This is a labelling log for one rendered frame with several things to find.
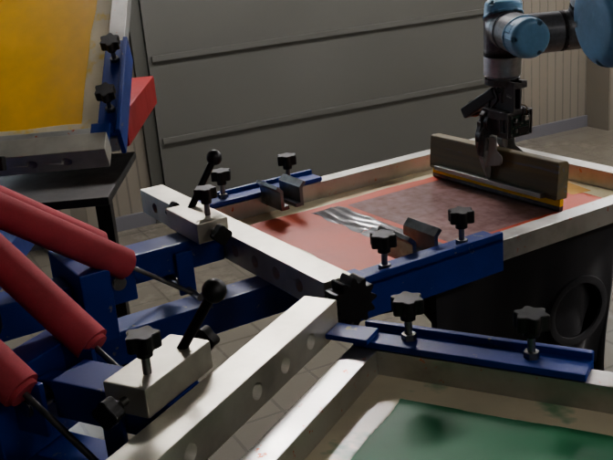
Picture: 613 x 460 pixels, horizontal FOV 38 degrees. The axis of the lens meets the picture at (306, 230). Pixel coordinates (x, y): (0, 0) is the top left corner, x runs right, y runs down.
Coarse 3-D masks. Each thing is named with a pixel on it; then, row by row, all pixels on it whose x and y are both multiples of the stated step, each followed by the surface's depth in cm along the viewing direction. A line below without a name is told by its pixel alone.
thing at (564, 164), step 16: (432, 144) 202; (448, 144) 197; (464, 144) 193; (432, 160) 203; (448, 160) 198; (464, 160) 193; (512, 160) 181; (528, 160) 177; (544, 160) 174; (560, 160) 173; (496, 176) 186; (512, 176) 182; (528, 176) 178; (544, 176) 175; (560, 176) 172; (544, 192) 175; (560, 192) 173
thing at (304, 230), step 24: (384, 192) 197; (408, 192) 195; (432, 192) 194; (456, 192) 192; (480, 192) 191; (288, 216) 186; (312, 216) 184; (384, 216) 180; (408, 216) 179; (288, 240) 172; (312, 240) 170; (336, 240) 169
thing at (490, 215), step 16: (448, 208) 182; (480, 208) 180; (496, 208) 180; (512, 208) 179; (528, 208) 178; (544, 208) 177; (400, 224) 175; (432, 224) 174; (448, 224) 173; (480, 224) 171; (496, 224) 171; (512, 224) 170; (352, 240) 169; (368, 240) 168; (448, 240) 164; (320, 256) 162; (336, 256) 161; (352, 256) 160; (368, 256) 160
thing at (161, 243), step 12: (156, 240) 150; (168, 240) 150; (180, 240) 149; (144, 252) 145; (156, 252) 146; (168, 252) 147; (192, 252) 150; (204, 252) 151; (216, 252) 152; (144, 264) 146; (156, 264) 147; (168, 264) 148; (204, 264) 152; (144, 276) 146
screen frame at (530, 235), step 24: (360, 168) 203; (384, 168) 204; (408, 168) 208; (432, 168) 212; (576, 168) 191; (600, 168) 187; (312, 192) 195; (336, 192) 198; (240, 216) 186; (552, 216) 161; (576, 216) 160; (600, 216) 164; (504, 240) 152; (528, 240) 155; (552, 240) 158
